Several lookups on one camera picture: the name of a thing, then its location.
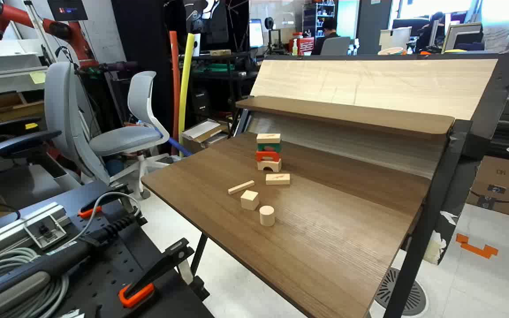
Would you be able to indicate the small rectangular wooden block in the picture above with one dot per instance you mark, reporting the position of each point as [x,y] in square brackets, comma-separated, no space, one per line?
[278,179]

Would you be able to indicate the red robot arm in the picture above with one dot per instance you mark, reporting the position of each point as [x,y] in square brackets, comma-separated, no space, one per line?
[18,15]

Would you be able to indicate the orange toy block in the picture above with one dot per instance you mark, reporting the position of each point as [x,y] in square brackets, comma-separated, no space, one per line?
[267,156]

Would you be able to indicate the wooden arch block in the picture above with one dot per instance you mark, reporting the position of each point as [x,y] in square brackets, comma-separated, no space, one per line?
[269,167]

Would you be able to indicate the green toy block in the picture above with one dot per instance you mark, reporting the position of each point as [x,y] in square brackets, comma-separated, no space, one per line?
[267,148]

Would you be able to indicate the thin wooden stick block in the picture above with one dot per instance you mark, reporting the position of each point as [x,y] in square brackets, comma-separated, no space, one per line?
[241,186]

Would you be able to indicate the wooden cube block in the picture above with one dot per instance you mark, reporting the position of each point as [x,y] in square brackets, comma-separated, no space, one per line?
[250,201]

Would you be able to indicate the wooden cylinder block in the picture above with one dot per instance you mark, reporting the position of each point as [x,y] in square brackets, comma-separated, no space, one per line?
[267,216]

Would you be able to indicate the stack of flat boxes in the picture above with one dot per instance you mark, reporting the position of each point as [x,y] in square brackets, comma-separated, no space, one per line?
[204,133]

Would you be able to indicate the orange foam tube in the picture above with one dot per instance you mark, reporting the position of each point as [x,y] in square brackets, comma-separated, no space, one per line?
[176,82]

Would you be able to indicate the white office chair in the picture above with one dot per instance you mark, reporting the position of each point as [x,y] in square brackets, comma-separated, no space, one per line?
[140,133]

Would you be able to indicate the light wooden back panel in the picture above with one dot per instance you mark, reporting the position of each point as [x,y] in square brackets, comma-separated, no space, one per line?
[379,86]

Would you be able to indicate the person in dark clothes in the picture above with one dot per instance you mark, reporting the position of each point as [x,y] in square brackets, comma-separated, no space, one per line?
[328,36]

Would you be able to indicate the small orange clamp trigger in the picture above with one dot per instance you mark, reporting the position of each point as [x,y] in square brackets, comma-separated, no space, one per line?
[91,211]

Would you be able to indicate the black perforated workbench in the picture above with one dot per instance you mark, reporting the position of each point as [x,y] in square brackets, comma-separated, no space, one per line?
[107,271]

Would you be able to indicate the grey office chair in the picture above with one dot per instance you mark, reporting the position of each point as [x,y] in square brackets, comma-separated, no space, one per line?
[66,117]

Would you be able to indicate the round floor drain grate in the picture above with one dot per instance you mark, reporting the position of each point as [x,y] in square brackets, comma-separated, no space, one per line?
[405,294]

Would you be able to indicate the orange floor tape marker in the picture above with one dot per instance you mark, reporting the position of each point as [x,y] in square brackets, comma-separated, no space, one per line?
[476,246]

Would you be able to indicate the grey computer monitor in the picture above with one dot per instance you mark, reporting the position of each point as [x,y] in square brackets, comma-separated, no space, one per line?
[464,36]

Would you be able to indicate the large cardboard box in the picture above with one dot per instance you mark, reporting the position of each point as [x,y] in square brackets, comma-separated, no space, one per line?
[504,186]

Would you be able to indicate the black metal table frame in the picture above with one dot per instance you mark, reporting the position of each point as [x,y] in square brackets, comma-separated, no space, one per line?
[442,178]

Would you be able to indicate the aluminium extrusion rail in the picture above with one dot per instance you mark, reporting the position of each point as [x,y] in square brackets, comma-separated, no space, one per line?
[13,227]

